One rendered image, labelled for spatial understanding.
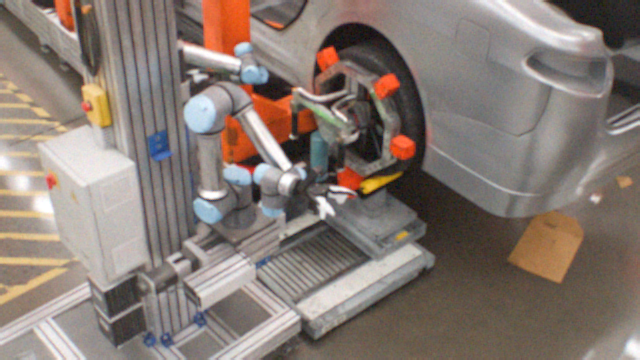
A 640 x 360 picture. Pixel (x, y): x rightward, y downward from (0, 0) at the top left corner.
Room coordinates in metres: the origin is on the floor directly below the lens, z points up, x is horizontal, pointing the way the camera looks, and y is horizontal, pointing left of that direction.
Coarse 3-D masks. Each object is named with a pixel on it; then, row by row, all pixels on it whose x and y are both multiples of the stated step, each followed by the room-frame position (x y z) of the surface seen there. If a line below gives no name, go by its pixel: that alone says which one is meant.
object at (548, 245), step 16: (544, 224) 3.26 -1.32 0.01; (560, 224) 3.26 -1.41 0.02; (576, 224) 3.26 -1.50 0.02; (528, 240) 3.12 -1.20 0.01; (544, 240) 3.12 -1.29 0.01; (560, 240) 3.13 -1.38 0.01; (576, 240) 3.13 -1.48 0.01; (512, 256) 2.97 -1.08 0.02; (528, 256) 2.99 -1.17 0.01; (544, 256) 2.99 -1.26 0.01; (560, 256) 3.00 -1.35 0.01; (544, 272) 2.86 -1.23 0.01; (560, 272) 2.87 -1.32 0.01
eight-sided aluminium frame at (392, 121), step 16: (336, 64) 3.07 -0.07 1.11; (352, 64) 3.06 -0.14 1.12; (320, 80) 3.16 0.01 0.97; (368, 80) 2.91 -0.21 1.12; (320, 96) 3.17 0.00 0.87; (384, 112) 2.82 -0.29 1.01; (336, 144) 3.12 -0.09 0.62; (384, 144) 2.81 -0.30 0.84; (352, 160) 2.98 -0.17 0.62; (384, 160) 2.80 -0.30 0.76
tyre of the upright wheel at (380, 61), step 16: (352, 48) 3.14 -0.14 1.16; (368, 48) 3.12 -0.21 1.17; (384, 48) 3.11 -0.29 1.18; (368, 64) 3.03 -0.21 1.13; (384, 64) 2.98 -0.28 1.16; (400, 64) 3.01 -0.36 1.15; (400, 80) 2.92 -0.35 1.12; (400, 96) 2.87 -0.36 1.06; (416, 96) 2.90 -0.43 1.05; (400, 112) 2.86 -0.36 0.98; (416, 112) 2.85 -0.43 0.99; (416, 128) 2.83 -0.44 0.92; (416, 144) 2.82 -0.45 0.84; (400, 160) 2.84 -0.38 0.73; (416, 160) 2.88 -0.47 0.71; (384, 176) 2.92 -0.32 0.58
